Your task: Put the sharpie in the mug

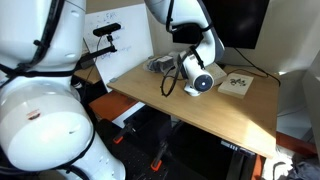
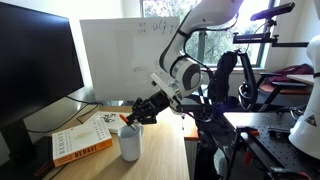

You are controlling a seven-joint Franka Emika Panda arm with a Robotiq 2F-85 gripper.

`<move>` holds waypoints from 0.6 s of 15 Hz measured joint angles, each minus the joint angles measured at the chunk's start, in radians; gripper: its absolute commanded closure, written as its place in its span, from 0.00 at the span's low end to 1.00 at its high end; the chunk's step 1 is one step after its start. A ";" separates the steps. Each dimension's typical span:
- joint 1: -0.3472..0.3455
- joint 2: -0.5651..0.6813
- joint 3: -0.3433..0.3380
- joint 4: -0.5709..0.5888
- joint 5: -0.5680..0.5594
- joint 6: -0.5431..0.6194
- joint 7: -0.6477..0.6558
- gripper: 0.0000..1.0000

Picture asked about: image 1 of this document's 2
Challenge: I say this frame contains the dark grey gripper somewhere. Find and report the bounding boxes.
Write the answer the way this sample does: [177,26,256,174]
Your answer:
[143,54,184,73]

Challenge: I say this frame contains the black clamp with orange handle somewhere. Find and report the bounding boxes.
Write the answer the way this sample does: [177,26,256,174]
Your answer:
[150,139,169,173]
[112,121,135,145]

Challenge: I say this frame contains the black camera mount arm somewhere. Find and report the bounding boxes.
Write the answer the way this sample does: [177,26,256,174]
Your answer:
[79,34,118,70]

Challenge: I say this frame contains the black computer monitor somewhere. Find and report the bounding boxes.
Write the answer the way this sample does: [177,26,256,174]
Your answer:
[201,0,271,50]

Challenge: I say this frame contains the grey crumpled cloth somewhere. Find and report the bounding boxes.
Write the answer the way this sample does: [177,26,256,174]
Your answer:
[285,160,320,180]

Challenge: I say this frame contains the small patterned box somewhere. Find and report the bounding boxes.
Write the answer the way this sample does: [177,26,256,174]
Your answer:
[217,72,255,100]

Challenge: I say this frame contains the desk height control panel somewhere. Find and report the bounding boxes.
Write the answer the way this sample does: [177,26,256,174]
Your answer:
[220,139,257,158]

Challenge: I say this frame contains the orange drawer cabinet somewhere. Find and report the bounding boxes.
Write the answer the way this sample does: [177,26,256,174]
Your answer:
[88,90,140,123]

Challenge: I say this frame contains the white whiteboard with writing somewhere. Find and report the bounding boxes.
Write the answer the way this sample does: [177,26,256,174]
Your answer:
[82,3,155,93]

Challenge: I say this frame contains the black monitor cable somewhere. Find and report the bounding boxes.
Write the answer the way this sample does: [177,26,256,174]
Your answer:
[232,47,282,88]

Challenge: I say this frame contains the black stereo camera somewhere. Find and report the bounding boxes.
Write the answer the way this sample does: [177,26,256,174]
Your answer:
[92,22,123,38]

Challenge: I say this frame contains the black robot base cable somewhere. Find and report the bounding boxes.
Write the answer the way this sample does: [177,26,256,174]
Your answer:
[0,0,98,180]

